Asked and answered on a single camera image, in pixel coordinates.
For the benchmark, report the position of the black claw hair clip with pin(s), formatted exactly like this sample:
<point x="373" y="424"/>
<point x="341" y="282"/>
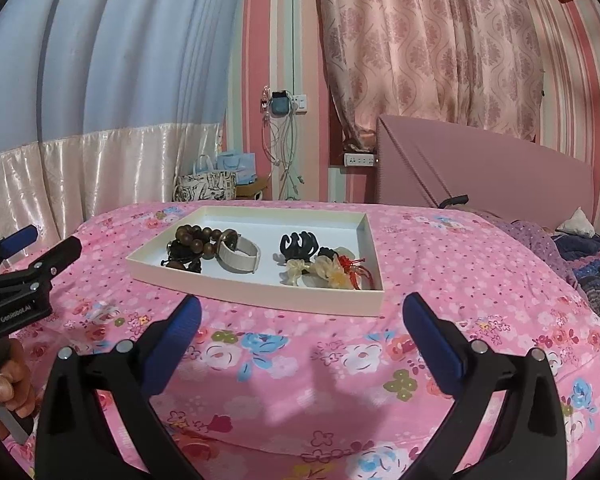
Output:
<point x="297" y="247"/>

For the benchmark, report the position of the white small pillow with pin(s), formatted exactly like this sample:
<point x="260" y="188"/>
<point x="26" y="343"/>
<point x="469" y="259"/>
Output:
<point x="577" y="222"/>

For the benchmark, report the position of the white shallow cardboard box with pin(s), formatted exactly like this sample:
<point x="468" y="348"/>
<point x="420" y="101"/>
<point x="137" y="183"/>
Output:
<point x="260" y="225"/>

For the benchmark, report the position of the pink floral bedsheet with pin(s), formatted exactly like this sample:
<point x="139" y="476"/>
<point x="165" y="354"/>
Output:
<point x="430" y="270"/>

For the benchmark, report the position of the red tassel ornament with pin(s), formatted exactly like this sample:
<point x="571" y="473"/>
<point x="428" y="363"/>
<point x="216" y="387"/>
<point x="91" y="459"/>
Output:
<point x="355" y="262"/>

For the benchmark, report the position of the pale yellow crystal ornament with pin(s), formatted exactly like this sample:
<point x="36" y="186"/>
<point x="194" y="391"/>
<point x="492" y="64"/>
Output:
<point x="295" y="269"/>

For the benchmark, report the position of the pink patterned curtain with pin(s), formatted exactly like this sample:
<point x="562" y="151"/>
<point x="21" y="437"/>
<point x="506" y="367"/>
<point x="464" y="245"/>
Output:
<point x="430" y="45"/>

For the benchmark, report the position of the light blue gift bag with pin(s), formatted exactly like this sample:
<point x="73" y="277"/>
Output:
<point x="237" y="165"/>

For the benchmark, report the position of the wall socket with blue charger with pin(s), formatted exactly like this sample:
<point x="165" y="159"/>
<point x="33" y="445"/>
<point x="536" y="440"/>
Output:
<point x="282" y="102"/>

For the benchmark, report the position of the patterned basket with blue cloth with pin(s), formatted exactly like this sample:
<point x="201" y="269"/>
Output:
<point x="205" y="187"/>

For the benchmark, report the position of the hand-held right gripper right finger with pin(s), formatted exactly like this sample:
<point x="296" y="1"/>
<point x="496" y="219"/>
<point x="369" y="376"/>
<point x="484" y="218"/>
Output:
<point x="430" y="345"/>

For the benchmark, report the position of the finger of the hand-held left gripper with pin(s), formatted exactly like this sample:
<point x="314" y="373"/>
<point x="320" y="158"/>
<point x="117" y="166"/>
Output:
<point x="55" y="260"/>
<point x="17" y="240"/>

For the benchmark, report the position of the pink headboard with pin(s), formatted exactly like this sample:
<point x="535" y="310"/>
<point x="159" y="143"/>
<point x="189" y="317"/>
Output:
<point x="480" y="170"/>

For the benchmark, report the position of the dark patterned blanket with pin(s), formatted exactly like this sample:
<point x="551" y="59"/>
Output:
<point x="595" y="270"/>

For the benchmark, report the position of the blue and white curtain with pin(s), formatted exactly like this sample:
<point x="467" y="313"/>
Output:
<point x="105" y="110"/>

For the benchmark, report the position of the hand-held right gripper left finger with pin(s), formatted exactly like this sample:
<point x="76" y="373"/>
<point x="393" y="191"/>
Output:
<point x="175" y="340"/>

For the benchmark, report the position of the purple dotted cloth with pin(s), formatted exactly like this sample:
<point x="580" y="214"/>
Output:
<point x="530" y="245"/>

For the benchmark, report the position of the white power strip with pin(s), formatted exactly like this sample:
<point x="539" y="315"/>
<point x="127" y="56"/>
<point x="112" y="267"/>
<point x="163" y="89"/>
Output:
<point x="360" y="159"/>

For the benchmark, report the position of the person's left hand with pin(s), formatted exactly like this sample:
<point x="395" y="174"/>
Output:
<point x="12" y="387"/>

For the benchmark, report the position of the cream flower hair clip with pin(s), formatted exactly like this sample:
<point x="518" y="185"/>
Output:
<point x="336" y="276"/>

